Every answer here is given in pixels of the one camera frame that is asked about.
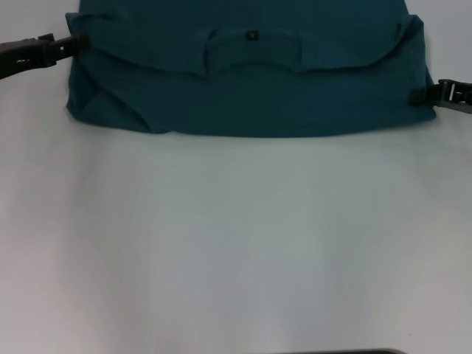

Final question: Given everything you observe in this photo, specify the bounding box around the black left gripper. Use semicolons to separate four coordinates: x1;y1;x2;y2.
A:
0;32;91;81

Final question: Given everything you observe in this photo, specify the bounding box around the teal T-shirt with FREE print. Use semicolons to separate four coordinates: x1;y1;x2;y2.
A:
65;0;438;139

